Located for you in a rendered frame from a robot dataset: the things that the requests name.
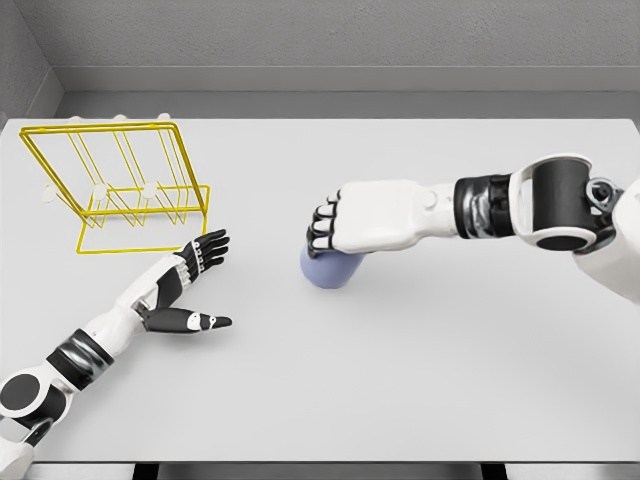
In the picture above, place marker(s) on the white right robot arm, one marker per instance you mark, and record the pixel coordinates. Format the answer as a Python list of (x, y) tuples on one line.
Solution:
[(540, 205)]

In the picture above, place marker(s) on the lavender blue cup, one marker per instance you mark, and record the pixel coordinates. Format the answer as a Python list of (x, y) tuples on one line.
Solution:
[(329, 270)]

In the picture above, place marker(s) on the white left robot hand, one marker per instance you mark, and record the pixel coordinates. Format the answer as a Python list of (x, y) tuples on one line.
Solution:
[(170, 284)]

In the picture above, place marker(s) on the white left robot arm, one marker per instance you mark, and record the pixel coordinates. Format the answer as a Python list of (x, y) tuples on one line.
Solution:
[(70, 360)]

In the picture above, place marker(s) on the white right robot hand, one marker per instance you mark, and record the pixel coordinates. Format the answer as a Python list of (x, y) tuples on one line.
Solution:
[(375, 217)]

